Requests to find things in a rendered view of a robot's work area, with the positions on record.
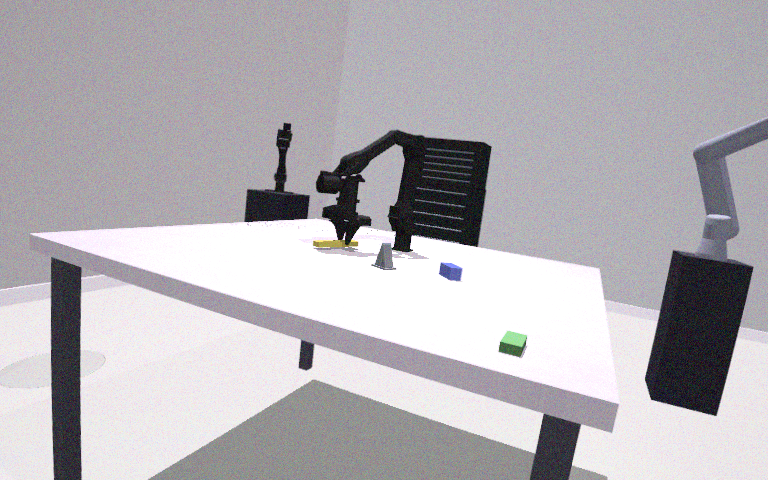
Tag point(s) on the small blue block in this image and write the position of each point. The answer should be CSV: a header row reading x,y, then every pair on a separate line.
x,y
451,271

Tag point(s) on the yellow rectangular bar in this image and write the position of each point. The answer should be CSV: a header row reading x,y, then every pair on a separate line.
x,y
333,243

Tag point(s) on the small green block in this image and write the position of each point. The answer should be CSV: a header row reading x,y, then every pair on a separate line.
x,y
512,343

